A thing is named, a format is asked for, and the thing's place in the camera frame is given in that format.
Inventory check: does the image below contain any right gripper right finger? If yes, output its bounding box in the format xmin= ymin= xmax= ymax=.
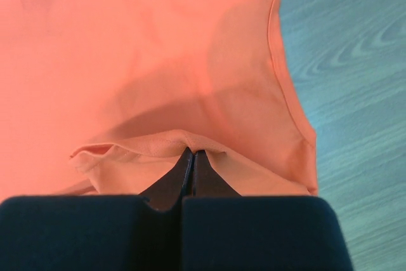
xmin=181 ymin=151 xmax=352 ymax=270

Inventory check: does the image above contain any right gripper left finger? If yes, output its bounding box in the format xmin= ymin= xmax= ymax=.
xmin=1 ymin=149 xmax=193 ymax=270

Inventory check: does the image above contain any orange t-shirt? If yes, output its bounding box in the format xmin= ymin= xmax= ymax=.
xmin=1 ymin=0 xmax=318 ymax=199

